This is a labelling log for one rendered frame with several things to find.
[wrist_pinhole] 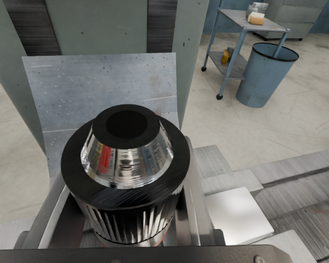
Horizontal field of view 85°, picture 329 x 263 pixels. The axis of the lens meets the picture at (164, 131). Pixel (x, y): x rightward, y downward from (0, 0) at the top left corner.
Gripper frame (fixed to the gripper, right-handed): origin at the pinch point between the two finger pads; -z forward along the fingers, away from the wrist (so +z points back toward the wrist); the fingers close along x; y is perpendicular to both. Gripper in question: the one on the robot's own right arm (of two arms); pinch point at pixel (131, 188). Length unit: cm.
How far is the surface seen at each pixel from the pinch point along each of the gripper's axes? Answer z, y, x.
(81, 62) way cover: -33.5, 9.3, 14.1
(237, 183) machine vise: -7.7, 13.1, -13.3
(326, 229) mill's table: -5.0, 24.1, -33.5
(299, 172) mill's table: -16.7, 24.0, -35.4
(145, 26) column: -38.0, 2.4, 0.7
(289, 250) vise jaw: 0.3, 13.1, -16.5
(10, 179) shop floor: -68, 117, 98
